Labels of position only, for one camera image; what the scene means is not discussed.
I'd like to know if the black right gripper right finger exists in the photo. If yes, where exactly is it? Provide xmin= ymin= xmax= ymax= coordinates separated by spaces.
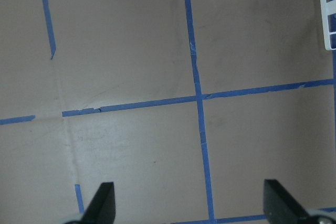
xmin=263 ymin=179 xmax=307 ymax=224

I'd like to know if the white wire cup rack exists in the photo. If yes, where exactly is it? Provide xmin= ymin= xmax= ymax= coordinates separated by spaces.
xmin=320 ymin=0 xmax=335 ymax=51

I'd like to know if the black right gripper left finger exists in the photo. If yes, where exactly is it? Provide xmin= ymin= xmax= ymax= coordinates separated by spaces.
xmin=82 ymin=182 xmax=116 ymax=224

